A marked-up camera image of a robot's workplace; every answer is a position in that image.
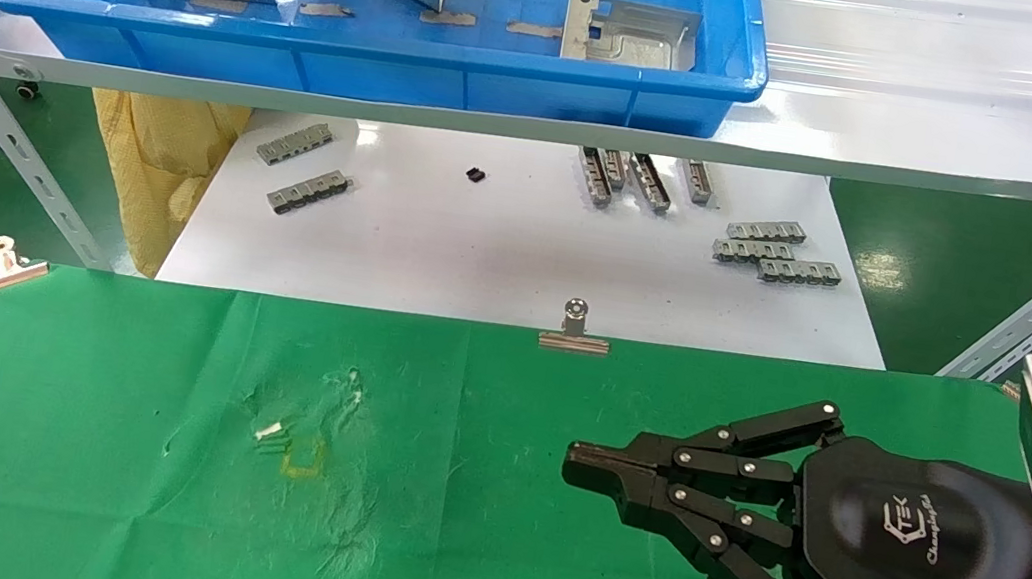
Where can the small black part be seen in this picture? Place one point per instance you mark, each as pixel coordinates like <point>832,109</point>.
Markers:
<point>476,175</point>

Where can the silver binder clip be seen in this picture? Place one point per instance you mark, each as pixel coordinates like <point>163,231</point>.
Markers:
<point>8,274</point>
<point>573,341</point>

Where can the yellow plastic bag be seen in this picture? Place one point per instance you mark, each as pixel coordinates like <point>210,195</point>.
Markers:
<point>159,169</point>

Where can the green cloth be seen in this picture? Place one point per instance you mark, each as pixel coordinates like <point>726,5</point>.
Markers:
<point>146,480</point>

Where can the blue plastic tray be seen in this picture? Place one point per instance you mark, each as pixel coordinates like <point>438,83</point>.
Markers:
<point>404,77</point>

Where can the grey tape strip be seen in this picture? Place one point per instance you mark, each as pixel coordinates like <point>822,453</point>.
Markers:
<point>326,10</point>
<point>448,18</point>
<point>534,30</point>
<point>218,4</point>

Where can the small white scrap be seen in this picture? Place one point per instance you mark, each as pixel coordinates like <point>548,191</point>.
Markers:
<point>269,432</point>

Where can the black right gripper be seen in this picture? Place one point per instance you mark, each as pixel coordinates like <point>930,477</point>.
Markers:
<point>924,549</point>

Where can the white metal shelf rack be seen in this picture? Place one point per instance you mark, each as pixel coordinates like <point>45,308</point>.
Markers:
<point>800,138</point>

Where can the grey slotted metal block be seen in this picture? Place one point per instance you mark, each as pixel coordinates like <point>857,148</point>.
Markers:
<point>595,178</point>
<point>615,170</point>
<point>650,183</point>
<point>699,182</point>
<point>767,231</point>
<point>294,144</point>
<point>799,272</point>
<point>751,252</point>
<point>310,192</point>

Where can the flat stamped metal plate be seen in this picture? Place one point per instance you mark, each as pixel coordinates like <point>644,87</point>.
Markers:
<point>637,39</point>

